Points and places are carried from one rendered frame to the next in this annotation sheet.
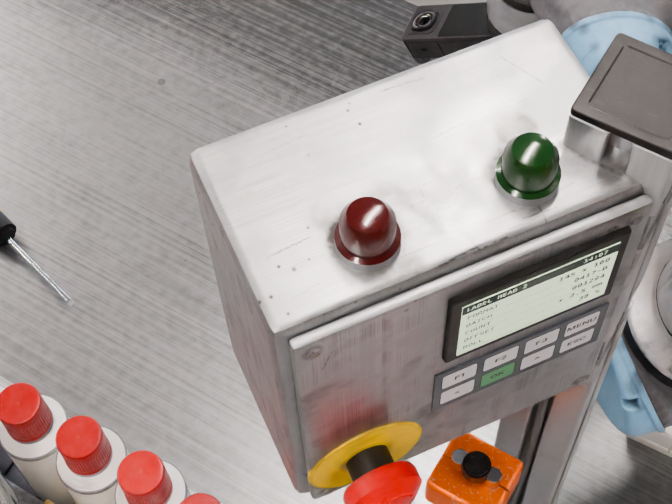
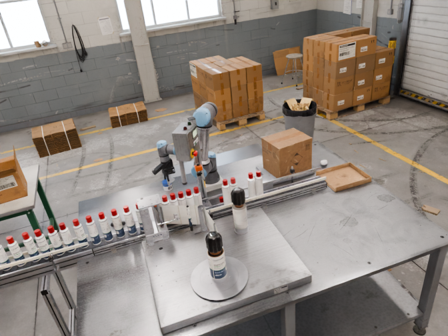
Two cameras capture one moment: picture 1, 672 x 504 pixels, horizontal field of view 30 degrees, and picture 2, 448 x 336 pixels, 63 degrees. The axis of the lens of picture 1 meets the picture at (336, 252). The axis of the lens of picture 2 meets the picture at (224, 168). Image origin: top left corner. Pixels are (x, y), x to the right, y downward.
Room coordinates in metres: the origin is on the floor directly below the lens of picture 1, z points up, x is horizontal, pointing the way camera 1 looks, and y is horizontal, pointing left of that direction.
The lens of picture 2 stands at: (-1.24, 1.42, 2.34)
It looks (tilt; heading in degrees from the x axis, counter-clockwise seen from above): 29 degrees down; 310
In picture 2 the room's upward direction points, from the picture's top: 7 degrees counter-clockwise
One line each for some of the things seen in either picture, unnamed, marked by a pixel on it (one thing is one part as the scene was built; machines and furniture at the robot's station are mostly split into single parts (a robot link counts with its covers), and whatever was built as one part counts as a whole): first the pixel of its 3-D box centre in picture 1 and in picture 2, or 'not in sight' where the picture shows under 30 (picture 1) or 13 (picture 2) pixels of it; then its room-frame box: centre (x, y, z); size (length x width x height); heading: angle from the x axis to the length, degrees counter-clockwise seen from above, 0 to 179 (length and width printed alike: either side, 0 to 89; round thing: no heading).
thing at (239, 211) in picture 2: not in sight; (239, 210); (-0.13, 0.01, 1.03); 0.09 x 0.09 x 0.30
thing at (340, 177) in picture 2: not in sight; (343, 176); (-0.41, -0.91, 0.85); 0.30 x 0.26 x 0.04; 56
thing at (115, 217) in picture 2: not in sight; (117, 223); (0.50, 0.45, 0.98); 0.05 x 0.05 x 0.20
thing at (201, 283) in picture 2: not in sight; (219, 277); (-0.25, 0.40, 0.89); 0.31 x 0.31 x 0.01
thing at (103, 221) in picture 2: not in sight; (105, 226); (0.55, 0.51, 0.98); 0.05 x 0.05 x 0.20
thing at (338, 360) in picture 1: (418, 281); (187, 141); (0.28, -0.04, 1.38); 0.17 x 0.10 x 0.19; 111
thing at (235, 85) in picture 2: not in sight; (225, 89); (2.52, -3.29, 0.45); 1.20 x 0.84 x 0.89; 150
